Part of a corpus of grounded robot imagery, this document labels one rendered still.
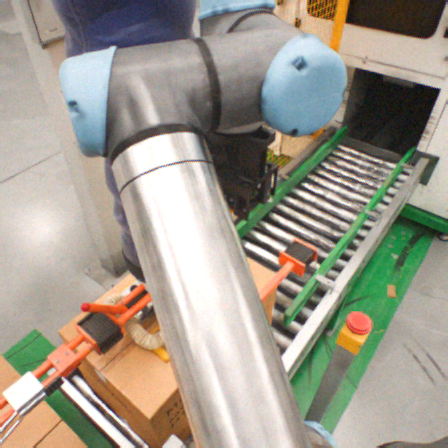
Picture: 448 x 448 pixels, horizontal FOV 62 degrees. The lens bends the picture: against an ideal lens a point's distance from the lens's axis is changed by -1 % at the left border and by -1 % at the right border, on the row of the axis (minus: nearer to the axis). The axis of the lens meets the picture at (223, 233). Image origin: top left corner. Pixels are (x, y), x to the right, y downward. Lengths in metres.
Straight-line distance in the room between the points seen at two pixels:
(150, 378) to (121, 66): 0.93
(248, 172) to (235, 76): 0.20
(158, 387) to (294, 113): 0.90
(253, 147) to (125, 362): 0.83
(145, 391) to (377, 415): 1.39
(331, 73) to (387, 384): 2.07
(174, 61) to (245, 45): 0.06
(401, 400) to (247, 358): 2.05
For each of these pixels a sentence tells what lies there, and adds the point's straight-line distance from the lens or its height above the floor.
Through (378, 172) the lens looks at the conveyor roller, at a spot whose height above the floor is 0.52.
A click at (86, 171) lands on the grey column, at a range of 2.03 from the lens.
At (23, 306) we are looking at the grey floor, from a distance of 2.67.
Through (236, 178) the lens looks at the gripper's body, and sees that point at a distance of 0.49.
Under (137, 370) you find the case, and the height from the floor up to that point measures 0.95.
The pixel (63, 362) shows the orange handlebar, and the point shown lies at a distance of 1.03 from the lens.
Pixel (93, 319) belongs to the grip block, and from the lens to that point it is 1.07.
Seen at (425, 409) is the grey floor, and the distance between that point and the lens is 2.31.
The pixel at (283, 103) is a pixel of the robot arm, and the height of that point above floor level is 1.82.
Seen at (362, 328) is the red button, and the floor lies 1.04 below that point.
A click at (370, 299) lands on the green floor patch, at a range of 2.56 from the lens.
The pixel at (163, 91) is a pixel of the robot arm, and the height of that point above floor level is 1.84.
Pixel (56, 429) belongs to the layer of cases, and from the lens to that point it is 1.59.
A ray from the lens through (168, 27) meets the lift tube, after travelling 0.67.
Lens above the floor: 1.95
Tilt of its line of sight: 45 degrees down
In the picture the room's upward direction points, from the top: straight up
